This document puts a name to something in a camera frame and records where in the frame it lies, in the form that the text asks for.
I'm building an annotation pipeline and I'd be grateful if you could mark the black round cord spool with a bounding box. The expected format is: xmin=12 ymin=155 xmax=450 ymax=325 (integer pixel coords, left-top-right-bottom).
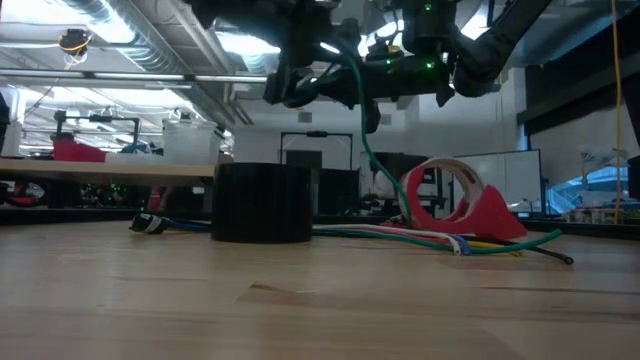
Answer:
xmin=280 ymin=65 xmax=325 ymax=109

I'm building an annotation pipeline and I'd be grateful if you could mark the thin dark green cord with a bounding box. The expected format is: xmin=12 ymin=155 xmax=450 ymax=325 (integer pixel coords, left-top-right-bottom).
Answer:
xmin=342 ymin=52 xmax=415 ymax=229

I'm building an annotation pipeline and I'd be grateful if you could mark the white label roll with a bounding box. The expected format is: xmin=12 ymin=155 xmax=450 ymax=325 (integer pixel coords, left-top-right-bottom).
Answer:
xmin=407 ymin=157 xmax=486 ymax=224

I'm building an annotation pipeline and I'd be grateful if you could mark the red circuit board module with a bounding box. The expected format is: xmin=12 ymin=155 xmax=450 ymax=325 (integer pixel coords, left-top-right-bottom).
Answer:
xmin=399 ymin=157 xmax=529 ymax=241

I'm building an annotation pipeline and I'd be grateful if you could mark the clear plastic storage box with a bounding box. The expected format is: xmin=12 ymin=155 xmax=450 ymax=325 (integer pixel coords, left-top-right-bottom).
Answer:
xmin=162 ymin=118 xmax=225 ymax=167

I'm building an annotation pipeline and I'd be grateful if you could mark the long ceiling light bar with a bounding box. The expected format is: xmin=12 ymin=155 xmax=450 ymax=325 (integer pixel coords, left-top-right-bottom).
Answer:
xmin=0 ymin=68 xmax=271 ymax=87

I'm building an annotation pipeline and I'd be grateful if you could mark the wide tape roll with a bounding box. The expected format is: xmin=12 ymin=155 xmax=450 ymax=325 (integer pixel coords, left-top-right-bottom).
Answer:
xmin=210 ymin=162 xmax=315 ymax=245

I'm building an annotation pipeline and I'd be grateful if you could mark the red drawer unit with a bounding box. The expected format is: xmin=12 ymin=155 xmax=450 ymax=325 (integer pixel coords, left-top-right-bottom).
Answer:
xmin=148 ymin=185 xmax=171 ymax=212

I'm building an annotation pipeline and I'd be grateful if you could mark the wood top metal workbench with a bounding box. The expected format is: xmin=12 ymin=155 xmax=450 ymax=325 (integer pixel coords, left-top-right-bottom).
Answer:
xmin=0 ymin=158 xmax=217 ymax=211

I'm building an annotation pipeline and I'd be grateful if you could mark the black taped bundle end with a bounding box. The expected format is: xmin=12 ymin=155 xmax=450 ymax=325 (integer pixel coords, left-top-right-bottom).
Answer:
xmin=129 ymin=213 xmax=171 ymax=235

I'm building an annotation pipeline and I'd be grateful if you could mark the red plastic bin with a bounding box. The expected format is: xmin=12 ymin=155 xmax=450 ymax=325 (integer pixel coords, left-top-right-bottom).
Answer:
xmin=52 ymin=139 xmax=108 ymax=163

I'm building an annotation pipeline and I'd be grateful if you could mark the black pipe stand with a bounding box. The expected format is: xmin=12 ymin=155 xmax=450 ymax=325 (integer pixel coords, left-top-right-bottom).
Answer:
xmin=52 ymin=109 xmax=144 ymax=151

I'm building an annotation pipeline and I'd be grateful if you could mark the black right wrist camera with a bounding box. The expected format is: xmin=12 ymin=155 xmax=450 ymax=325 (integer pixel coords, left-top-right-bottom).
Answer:
xmin=362 ymin=97 xmax=382 ymax=135

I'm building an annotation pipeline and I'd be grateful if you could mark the black frame stand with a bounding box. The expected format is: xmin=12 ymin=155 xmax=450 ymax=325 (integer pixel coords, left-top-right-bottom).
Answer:
xmin=278 ymin=130 xmax=355 ymax=169

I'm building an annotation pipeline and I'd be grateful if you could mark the silver ventilation duct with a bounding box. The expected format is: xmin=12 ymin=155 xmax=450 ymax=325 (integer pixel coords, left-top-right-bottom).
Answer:
xmin=64 ymin=0 xmax=251 ymax=129

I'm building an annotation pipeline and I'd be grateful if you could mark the white cable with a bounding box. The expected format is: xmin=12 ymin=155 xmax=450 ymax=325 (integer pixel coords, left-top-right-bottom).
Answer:
xmin=313 ymin=223 xmax=464 ymax=256

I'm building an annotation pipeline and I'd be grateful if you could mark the red cable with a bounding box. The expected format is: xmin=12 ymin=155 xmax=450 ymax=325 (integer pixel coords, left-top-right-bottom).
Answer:
xmin=349 ymin=225 xmax=454 ymax=246

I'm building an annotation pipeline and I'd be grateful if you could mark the bundle of coloured cables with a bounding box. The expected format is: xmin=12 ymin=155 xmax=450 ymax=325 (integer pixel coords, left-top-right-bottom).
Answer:
xmin=167 ymin=218 xmax=474 ymax=256

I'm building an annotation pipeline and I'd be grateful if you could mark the bundle of coloured wires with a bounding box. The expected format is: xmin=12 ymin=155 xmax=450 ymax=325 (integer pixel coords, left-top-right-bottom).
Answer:
xmin=467 ymin=240 xmax=524 ymax=257
xmin=313 ymin=228 xmax=564 ymax=256

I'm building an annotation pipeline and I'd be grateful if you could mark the black ceiling camera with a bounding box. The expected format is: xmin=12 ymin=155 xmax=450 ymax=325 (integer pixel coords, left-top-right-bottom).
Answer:
xmin=57 ymin=28 xmax=95 ymax=57

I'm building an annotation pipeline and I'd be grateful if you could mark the black cable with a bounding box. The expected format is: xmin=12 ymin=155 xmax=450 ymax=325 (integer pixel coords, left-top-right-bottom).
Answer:
xmin=459 ymin=234 xmax=575 ymax=265

